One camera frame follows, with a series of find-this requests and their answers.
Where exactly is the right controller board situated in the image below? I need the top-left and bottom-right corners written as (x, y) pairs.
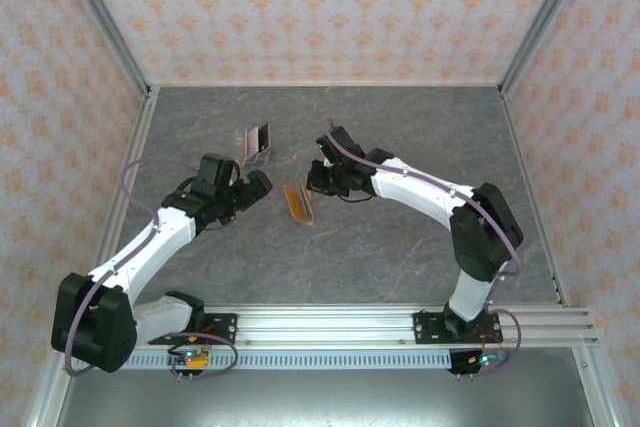
top-left (467, 351), bottom-right (511, 368)

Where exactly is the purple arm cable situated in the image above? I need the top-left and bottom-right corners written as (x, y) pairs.
top-left (64, 156), bottom-right (239, 379)
top-left (324, 118), bottom-right (525, 378)

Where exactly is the slotted grey cable duct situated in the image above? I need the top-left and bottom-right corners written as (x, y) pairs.
top-left (122, 350), bottom-right (454, 371)

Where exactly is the aluminium mounting beam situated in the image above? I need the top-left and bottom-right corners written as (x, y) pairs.
top-left (132, 304), bottom-right (600, 349)

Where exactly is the aluminium frame post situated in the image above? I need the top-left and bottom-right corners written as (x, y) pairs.
top-left (52, 0), bottom-right (154, 98)
top-left (497, 0), bottom-right (599, 98)

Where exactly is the dark brown card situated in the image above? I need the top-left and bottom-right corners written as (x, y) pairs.
top-left (256, 122), bottom-right (275, 156)

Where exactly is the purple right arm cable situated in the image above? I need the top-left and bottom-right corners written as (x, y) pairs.
top-left (324, 118), bottom-right (525, 378)

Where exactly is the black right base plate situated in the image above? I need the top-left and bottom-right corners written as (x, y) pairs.
top-left (412, 310), bottom-right (502, 346)

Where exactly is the left controller board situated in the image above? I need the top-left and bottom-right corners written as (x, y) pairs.
top-left (167, 346), bottom-right (211, 368)

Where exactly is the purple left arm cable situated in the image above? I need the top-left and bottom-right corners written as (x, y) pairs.
top-left (64, 156), bottom-right (239, 379)

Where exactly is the orange card holder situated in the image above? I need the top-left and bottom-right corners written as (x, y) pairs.
top-left (282, 180), bottom-right (318, 227)

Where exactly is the aluminium frame leg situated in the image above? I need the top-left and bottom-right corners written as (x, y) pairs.
top-left (572, 346), bottom-right (619, 427)
top-left (24, 366), bottom-right (76, 427)

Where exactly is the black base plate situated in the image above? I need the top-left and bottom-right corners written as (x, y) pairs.
top-left (412, 310), bottom-right (502, 346)
top-left (149, 313), bottom-right (239, 346)

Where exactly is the controller board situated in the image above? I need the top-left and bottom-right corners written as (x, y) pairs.
top-left (167, 346), bottom-right (211, 368)
top-left (467, 351), bottom-right (511, 368)

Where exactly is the aluminium table side rail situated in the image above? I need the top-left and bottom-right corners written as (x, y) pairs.
top-left (97, 86), bottom-right (161, 278)
top-left (499, 86), bottom-right (572, 308)

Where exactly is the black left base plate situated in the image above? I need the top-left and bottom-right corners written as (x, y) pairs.
top-left (149, 313), bottom-right (239, 346)

